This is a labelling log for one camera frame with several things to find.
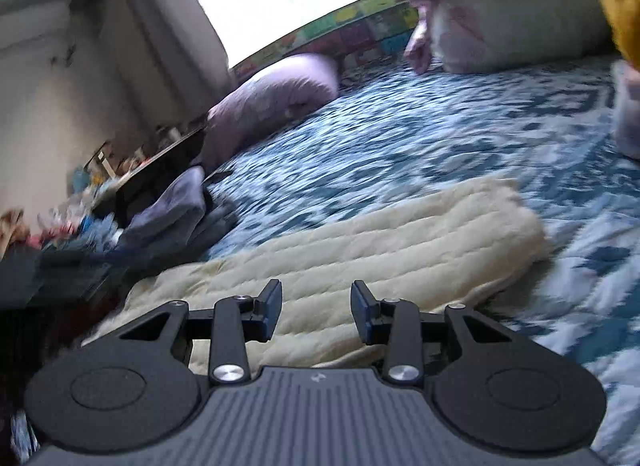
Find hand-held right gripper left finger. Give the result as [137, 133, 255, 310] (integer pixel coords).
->
[102, 279, 283, 388]

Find dark cluttered side table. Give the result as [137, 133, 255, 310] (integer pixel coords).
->
[82, 126, 207, 227]

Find colourful patterned headboard panel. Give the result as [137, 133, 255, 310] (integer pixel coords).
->
[229, 0, 421, 77]

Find dark blue clothes pile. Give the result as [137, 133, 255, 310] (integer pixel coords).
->
[0, 196, 241, 307]

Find yellow cloth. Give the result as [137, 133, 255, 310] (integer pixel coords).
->
[600, 0, 640, 71]

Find cream quilted garment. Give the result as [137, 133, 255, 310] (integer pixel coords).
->
[81, 177, 548, 376]

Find grey purple garment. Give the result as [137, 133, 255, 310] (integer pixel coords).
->
[116, 166, 208, 249]

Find lilac pillow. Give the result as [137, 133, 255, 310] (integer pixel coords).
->
[202, 53, 341, 174]

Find pale pink cloth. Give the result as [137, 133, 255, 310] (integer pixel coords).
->
[612, 60, 640, 161]

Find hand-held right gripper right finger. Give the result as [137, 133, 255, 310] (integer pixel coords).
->
[350, 280, 521, 388]

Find blue white patterned bedspread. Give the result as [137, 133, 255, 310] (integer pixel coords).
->
[202, 56, 640, 466]

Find white pink floral duvet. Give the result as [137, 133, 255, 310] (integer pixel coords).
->
[398, 0, 623, 74]

